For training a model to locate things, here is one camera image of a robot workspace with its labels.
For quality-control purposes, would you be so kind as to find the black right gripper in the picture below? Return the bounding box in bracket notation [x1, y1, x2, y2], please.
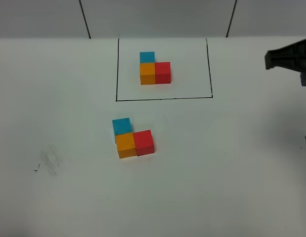
[264, 39, 306, 86]

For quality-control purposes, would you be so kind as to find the template red cube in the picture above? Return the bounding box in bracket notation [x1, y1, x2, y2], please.
[155, 62, 171, 84]

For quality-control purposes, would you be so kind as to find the template blue cube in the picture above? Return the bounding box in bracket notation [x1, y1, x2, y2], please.
[139, 51, 155, 63]

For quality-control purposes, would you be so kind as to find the template orange cube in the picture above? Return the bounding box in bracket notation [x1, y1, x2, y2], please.
[139, 63, 156, 85]

